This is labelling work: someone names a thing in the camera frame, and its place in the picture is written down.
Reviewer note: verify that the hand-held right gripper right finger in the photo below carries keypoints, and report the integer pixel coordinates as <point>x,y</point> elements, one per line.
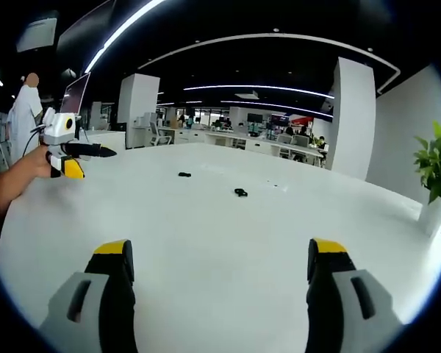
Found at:
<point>338,294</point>

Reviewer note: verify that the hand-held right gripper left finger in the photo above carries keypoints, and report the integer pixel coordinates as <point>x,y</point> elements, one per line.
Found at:
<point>95,294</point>

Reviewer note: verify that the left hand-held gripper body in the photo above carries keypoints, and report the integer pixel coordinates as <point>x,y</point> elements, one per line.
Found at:
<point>60,128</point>

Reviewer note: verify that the black plastic buckle part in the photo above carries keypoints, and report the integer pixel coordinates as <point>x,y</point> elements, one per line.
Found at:
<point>185,174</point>
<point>241,192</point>

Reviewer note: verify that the person's left hand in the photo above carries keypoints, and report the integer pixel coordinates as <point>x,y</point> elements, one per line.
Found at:
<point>40,163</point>

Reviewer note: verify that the computer monitor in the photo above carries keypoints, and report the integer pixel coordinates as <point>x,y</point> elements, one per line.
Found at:
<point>75,93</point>

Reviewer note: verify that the white square pillar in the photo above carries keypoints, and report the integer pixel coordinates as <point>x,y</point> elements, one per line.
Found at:
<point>137,106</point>
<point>353,117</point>

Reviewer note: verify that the white office chair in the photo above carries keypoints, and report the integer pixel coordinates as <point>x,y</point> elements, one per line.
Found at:
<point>161,134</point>

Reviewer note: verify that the ceiling air conditioner unit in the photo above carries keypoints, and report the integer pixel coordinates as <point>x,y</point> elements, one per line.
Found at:
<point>36,35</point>

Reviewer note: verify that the white plant pot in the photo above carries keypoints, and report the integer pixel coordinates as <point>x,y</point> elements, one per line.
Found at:
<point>433,217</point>

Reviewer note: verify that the green potted plant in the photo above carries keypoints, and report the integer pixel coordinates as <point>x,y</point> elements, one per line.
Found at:
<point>437,165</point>

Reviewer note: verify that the long white office desk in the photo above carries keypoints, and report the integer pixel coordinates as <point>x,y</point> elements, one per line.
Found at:
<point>264,145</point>

